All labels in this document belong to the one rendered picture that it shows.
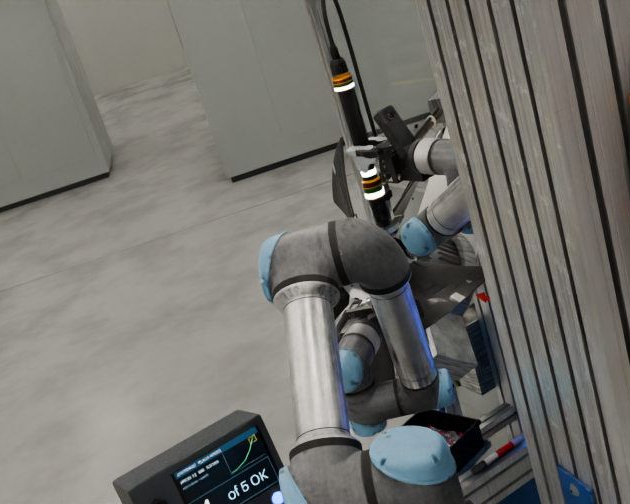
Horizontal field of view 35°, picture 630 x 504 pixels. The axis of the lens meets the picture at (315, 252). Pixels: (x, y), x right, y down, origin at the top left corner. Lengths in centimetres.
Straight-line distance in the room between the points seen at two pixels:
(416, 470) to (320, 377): 24
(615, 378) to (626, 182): 22
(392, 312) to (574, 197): 79
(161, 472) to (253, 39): 612
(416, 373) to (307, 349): 34
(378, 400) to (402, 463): 51
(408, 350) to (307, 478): 43
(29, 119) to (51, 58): 58
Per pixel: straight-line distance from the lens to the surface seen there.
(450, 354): 230
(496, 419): 279
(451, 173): 200
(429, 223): 191
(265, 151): 777
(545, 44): 101
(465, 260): 241
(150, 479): 169
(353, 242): 168
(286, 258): 169
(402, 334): 183
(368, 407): 197
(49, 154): 935
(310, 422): 157
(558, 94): 102
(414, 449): 150
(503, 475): 215
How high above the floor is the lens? 208
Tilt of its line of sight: 21 degrees down
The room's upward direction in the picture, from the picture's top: 17 degrees counter-clockwise
